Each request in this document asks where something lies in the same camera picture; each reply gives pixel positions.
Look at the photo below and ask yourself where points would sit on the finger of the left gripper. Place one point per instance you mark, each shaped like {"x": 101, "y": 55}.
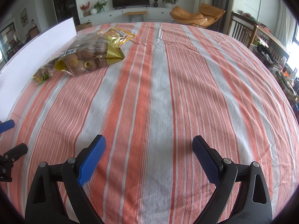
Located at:
{"x": 7, "y": 125}

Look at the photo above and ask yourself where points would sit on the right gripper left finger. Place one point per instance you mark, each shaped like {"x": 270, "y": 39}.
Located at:
{"x": 44, "y": 202}

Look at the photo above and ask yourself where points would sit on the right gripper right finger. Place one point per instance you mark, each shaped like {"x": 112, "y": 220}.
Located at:
{"x": 252, "y": 204}

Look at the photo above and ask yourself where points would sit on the clear chicken foot snack packet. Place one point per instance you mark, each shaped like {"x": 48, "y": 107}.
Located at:
{"x": 42, "y": 75}

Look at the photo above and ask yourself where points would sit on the gold bag of brown snacks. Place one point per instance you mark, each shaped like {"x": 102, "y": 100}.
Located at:
{"x": 92, "y": 51}

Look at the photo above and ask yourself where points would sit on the white cardboard box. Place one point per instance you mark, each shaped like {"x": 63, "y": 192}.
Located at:
{"x": 20, "y": 68}

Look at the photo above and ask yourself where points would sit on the red flower vase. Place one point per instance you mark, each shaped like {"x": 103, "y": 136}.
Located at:
{"x": 85, "y": 9}

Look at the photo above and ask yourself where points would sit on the tall black shelf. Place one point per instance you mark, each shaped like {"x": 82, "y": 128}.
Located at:
{"x": 65, "y": 9}

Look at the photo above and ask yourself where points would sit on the striped orange white tablecloth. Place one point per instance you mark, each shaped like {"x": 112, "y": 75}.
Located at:
{"x": 176, "y": 82}

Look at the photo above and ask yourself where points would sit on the left green potted plant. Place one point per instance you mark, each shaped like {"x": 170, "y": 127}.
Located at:
{"x": 100, "y": 5}

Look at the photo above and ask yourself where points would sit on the green potted plant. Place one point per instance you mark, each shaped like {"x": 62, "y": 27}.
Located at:
{"x": 170, "y": 3}
{"x": 100, "y": 5}

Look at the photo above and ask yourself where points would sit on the wooden side table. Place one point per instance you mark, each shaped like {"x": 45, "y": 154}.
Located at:
{"x": 276, "y": 48}

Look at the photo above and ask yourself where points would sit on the small wooden bench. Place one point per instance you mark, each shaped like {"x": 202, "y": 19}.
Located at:
{"x": 140, "y": 14}

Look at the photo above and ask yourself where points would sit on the wooden dining chair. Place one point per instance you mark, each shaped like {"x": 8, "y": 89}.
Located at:
{"x": 242, "y": 29}

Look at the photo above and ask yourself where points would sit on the white tv cabinet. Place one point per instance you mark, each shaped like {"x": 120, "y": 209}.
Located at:
{"x": 149, "y": 14}

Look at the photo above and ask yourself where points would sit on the white sheer curtain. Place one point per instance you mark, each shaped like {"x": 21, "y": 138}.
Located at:
{"x": 286, "y": 24}

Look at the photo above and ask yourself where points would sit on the orange lounge chair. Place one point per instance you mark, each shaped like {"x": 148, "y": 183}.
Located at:
{"x": 206, "y": 16}

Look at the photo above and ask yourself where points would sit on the grey curtain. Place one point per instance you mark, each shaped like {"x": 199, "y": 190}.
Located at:
{"x": 223, "y": 23}

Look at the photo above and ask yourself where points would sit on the framed wall painting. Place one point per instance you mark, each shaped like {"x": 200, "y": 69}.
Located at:
{"x": 24, "y": 17}

